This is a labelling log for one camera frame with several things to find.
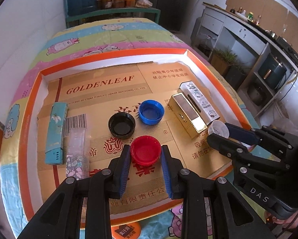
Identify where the flattened cardboard tray liner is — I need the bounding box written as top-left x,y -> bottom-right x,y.
37,62 -> 230,200

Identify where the gold rectangular box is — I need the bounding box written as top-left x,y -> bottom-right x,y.
168,93 -> 207,139

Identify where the orange rimmed cardboard tray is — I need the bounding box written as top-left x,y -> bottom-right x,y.
18,49 -> 250,225

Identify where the potted green plant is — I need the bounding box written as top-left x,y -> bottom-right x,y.
210,49 -> 247,77

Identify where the teal rectangular box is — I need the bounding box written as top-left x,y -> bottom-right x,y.
45,102 -> 68,165

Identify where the green bench table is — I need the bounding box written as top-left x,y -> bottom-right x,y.
65,7 -> 161,28

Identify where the plastic bag with food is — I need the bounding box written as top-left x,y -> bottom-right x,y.
135,0 -> 153,8

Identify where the white cap with QR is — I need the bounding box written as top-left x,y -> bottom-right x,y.
208,120 -> 229,138

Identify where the brown cardboard wall sheet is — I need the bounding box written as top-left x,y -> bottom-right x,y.
226,0 -> 298,48

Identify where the green bottle on counter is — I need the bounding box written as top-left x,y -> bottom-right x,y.
247,12 -> 254,22

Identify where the clear plastic packet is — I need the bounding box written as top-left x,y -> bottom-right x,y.
65,128 -> 89,180

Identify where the white cartoon lighter box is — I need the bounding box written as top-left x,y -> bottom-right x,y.
179,81 -> 220,126

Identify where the red bottle cap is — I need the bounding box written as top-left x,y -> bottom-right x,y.
130,135 -> 162,166

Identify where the blue bottle cap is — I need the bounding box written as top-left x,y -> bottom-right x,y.
139,100 -> 165,126

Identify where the orange cap with label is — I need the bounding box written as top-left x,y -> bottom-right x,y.
111,222 -> 141,239

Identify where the black refrigerator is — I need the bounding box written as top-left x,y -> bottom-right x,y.
148,0 -> 193,32

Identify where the white kitchen counter cabinet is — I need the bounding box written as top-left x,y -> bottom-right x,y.
191,5 -> 298,118

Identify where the colourful cartoon quilt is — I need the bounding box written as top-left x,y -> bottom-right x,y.
0,18 -> 257,236

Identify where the dark green air fryer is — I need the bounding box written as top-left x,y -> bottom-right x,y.
258,53 -> 287,90

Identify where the black bottle cap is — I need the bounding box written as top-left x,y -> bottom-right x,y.
108,112 -> 135,140

